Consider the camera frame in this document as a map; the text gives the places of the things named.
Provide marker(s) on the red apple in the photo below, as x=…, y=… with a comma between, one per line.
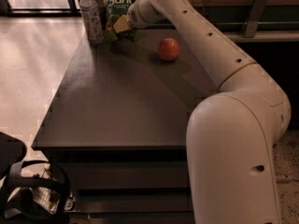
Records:
x=168, y=49

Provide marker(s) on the right metal shelf bracket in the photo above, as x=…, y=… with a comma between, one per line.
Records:
x=250, y=26

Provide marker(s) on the white power strip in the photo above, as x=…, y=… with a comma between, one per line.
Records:
x=284, y=179

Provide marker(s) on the green rice chip bag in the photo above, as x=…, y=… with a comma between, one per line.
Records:
x=115, y=9

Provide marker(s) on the dark grey drawer cabinet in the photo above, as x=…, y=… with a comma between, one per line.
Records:
x=117, y=126

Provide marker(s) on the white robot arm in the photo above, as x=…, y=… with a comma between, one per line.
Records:
x=230, y=135

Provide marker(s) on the wooden wall shelf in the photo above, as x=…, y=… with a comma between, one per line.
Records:
x=265, y=36

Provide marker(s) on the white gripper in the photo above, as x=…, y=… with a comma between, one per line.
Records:
x=136, y=15

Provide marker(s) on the clear plastic water bottle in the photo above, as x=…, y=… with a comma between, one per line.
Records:
x=91, y=19

